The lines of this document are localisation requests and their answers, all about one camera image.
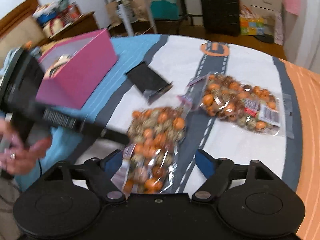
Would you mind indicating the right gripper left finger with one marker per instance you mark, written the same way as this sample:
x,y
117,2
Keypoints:
x,y
99,173

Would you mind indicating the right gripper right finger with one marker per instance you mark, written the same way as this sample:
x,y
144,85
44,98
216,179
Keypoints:
x,y
216,172

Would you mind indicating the quail egg bag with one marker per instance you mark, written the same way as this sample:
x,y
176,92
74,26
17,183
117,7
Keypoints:
x,y
249,107
150,160

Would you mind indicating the person's left hand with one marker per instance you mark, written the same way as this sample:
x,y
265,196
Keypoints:
x,y
20,160

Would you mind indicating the white packet in box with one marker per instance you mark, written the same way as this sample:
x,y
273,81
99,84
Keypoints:
x,y
54,69

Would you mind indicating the pink storage box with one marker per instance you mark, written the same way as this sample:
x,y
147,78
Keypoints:
x,y
73,85

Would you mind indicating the patterned bed cover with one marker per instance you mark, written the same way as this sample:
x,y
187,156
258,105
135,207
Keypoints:
x,y
274,184

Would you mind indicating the wooden nightstand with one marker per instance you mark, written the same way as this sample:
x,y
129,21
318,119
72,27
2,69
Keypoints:
x,y
84,24

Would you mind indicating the black snack packet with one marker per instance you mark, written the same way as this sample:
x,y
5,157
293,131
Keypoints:
x,y
151,85

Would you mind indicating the colourful patterned gift bag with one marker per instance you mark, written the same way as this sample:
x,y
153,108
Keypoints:
x,y
250,23

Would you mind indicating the teal shopping bag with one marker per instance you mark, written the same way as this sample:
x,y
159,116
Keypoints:
x,y
165,10

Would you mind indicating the black suitcase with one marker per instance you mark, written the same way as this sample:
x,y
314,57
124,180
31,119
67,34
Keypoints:
x,y
221,16

